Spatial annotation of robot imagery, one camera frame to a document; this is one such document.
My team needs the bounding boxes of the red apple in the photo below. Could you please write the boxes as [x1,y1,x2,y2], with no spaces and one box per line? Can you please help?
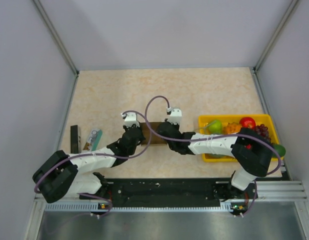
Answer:
[239,116,256,129]

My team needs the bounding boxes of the orange pineapple with leaves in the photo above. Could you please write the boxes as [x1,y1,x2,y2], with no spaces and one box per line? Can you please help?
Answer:
[223,122,242,135]

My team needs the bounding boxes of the green pear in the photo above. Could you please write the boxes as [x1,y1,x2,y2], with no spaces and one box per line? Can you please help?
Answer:
[207,119,223,134]

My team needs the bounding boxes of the black rectangular box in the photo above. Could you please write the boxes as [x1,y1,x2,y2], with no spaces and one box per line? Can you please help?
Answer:
[70,125,81,154]

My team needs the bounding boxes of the green melon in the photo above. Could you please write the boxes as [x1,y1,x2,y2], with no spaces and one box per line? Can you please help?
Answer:
[209,154,226,159]

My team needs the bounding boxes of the brown cardboard box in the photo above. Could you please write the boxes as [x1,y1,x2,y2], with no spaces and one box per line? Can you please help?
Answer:
[139,121,168,147]

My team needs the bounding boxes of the green avocado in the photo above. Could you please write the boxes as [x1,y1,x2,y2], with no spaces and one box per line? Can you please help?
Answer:
[273,144,287,158]

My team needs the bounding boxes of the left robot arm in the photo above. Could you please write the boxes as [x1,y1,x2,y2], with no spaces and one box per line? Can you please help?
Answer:
[32,125,145,204]

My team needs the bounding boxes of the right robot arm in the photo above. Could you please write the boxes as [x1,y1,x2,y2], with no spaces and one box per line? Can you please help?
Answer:
[156,121,274,199]

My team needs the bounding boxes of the yellow plastic tray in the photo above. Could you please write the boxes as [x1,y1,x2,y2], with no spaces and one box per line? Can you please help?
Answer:
[198,114,281,163]

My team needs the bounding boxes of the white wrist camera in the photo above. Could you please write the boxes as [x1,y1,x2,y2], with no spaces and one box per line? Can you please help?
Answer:
[121,111,140,130]
[165,107,182,125]

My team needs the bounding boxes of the dark purple grapes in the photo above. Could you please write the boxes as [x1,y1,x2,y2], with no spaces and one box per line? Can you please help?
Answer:
[254,124,271,143]

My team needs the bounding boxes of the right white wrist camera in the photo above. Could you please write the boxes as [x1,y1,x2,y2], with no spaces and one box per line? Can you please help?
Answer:
[165,107,182,125]

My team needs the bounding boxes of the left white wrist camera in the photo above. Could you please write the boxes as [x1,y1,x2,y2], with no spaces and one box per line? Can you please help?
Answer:
[121,111,140,130]

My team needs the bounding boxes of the white slotted cable duct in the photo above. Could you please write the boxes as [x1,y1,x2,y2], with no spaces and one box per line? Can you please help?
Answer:
[44,201,244,213]

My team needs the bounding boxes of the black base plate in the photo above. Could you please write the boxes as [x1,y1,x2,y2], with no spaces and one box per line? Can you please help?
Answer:
[79,177,258,208]

